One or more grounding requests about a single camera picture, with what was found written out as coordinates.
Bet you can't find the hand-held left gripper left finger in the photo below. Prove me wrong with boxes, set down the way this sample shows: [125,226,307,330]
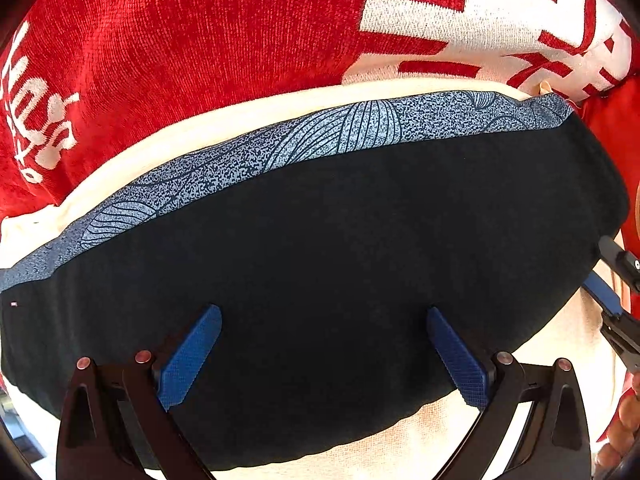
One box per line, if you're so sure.
[56,303,223,480]

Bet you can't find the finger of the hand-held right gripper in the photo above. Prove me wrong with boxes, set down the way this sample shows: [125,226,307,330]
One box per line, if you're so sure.
[581,271,640,374]
[597,235,640,293]

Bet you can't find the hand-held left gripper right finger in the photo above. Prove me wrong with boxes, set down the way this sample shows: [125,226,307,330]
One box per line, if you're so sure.
[426,305,594,480]

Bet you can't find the black pants with blue stripes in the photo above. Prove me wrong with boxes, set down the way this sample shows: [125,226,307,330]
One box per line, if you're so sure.
[0,90,632,472]

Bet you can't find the person's right hand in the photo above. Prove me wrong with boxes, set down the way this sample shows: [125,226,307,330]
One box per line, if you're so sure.
[594,374,640,472]

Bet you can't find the peach towel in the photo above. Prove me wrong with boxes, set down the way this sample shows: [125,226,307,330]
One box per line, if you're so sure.
[0,77,640,480]

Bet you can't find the red printed blanket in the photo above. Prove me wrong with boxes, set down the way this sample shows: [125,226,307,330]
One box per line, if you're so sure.
[0,0,640,221]

